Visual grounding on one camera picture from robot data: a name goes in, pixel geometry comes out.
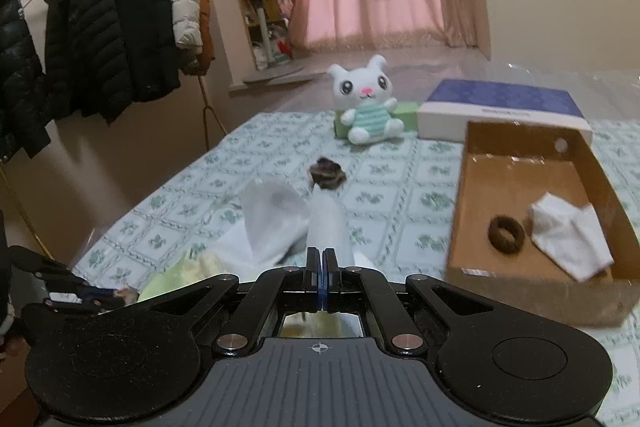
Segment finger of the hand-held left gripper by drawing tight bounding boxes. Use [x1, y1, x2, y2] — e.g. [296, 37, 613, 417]
[43, 288, 127, 312]
[7, 247, 87, 294]

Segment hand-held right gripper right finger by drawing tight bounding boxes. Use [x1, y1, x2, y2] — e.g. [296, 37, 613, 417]
[323, 247, 506, 358]

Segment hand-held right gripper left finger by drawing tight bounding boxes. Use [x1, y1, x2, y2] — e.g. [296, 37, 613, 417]
[137, 247, 324, 355]

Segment white translucent plastic bag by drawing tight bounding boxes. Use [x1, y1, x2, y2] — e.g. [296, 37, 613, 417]
[207, 178, 376, 269]

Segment cardboard box with blue lid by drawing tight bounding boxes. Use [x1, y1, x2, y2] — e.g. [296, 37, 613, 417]
[416, 78, 640, 329]

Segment dark brown scrunchie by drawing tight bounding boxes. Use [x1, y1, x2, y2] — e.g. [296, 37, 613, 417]
[308, 158, 348, 192]

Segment white plush bunny toy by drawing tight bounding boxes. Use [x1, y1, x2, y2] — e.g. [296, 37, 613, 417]
[327, 54, 405, 146]

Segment light green box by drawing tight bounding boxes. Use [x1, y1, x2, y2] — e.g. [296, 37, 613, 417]
[334, 99, 421, 140]

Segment gold metal clothes rack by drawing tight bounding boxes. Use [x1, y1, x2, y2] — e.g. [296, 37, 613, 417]
[0, 0, 227, 264]

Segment white cloth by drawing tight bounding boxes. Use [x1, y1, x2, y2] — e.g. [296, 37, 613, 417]
[527, 192, 616, 283]

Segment brown jacket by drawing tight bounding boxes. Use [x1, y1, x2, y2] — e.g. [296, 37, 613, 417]
[196, 0, 216, 76]

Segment clear plastic sheet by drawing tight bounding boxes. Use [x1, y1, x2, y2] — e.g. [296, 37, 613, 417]
[277, 56, 640, 124]

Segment brown hair tie ring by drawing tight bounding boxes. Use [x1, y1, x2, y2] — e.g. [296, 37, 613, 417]
[488, 215, 526, 253]

